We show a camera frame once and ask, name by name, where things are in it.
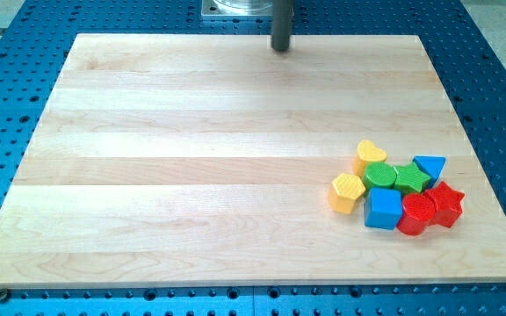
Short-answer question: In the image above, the blue triangle block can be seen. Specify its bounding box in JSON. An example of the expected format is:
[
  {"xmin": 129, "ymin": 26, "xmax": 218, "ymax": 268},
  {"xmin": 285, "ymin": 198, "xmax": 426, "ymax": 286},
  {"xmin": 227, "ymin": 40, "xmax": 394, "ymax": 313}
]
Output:
[{"xmin": 413, "ymin": 155, "xmax": 446, "ymax": 189}]

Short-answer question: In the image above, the light wooden board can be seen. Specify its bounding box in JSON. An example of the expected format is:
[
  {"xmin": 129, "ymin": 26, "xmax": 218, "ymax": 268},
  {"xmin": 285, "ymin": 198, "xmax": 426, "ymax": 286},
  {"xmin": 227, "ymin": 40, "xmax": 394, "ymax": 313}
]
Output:
[{"xmin": 0, "ymin": 33, "xmax": 506, "ymax": 289}]

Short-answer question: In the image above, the yellow hexagon block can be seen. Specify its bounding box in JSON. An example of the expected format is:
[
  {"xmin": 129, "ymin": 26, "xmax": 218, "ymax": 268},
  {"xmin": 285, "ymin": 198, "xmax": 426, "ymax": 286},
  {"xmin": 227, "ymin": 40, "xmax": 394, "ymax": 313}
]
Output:
[{"xmin": 329, "ymin": 173, "xmax": 365, "ymax": 214}]

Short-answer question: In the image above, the yellow heart block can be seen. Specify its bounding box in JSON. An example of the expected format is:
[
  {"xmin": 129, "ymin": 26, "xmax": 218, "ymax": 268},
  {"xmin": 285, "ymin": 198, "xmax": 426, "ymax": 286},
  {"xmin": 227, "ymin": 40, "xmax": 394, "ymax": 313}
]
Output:
[{"xmin": 352, "ymin": 140, "xmax": 387, "ymax": 176}]

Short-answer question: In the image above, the green cylinder block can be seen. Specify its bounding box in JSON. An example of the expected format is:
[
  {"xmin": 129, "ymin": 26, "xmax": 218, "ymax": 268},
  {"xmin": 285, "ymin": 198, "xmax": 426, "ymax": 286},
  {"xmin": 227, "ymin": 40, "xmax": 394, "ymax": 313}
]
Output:
[{"xmin": 362, "ymin": 162, "xmax": 397, "ymax": 190}]

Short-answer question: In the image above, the blue cube block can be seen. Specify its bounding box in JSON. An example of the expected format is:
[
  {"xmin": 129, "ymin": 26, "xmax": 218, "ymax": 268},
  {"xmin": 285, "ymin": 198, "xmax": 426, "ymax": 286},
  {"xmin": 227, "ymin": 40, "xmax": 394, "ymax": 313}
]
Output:
[{"xmin": 364, "ymin": 188, "xmax": 402, "ymax": 230}]

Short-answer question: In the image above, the dark grey cylindrical robot pointer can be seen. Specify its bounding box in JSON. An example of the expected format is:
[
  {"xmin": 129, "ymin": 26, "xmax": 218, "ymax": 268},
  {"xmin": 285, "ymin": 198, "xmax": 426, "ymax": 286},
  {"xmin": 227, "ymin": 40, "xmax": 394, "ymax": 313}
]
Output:
[{"xmin": 271, "ymin": 0, "xmax": 294, "ymax": 52}]

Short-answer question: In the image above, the green star block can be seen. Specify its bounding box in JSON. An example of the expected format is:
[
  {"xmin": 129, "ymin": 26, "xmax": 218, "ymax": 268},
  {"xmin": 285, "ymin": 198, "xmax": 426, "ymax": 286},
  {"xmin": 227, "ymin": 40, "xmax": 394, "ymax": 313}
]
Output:
[{"xmin": 394, "ymin": 162, "xmax": 430, "ymax": 195}]

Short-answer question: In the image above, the red cylinder block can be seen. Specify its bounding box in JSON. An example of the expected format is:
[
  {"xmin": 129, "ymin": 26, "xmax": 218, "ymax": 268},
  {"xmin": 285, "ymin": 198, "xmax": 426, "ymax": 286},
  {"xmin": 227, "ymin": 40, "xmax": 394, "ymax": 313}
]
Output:
[{"xmin": 396, "ymin": 193, "xmax": 436, "ymax": 236}]

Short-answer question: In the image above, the red star block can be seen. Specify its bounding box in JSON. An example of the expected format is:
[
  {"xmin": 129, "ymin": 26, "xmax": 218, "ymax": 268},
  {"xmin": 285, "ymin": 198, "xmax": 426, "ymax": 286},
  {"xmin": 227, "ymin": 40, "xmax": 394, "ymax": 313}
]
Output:
[{"xmin": 424, "ymin": 182, "xmax": 465, "ymax": 228}]

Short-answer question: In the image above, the brass screw clamp left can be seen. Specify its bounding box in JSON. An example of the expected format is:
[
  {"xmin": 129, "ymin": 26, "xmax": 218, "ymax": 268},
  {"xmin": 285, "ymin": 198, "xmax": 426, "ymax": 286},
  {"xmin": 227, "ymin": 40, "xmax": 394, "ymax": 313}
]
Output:
[{"xmin": 0, "ymin": 289, "xmax": 11, "ymax": 304}]

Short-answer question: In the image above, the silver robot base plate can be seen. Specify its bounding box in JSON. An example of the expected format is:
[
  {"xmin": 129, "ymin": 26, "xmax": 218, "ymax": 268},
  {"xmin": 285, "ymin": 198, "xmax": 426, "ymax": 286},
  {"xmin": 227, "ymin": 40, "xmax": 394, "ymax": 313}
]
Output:
[{"xmin": 200, "ymin": 0, "xmax": 295, "ymax": 19}]

